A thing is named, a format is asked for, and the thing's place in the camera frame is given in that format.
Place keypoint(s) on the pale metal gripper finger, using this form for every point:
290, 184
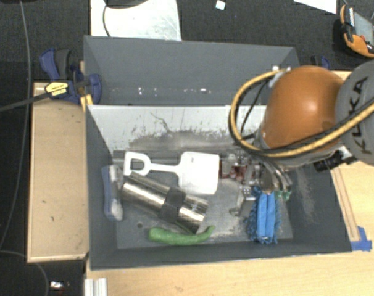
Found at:
245, 203

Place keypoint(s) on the blue fringed cloth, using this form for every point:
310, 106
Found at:
265, 217

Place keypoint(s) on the white plastic toy shovel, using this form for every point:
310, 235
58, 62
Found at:
199, 174

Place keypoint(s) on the green toy bean pod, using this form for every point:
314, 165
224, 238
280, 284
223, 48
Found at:
177, 237

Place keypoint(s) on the grey metal bin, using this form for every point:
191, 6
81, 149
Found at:
174, 72

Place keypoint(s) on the blue and grey brush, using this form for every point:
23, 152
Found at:
111, 196

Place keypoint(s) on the pale wood board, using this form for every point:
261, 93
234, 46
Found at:
59, 180

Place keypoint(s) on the black cylinder on white bracket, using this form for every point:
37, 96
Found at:
327, 162

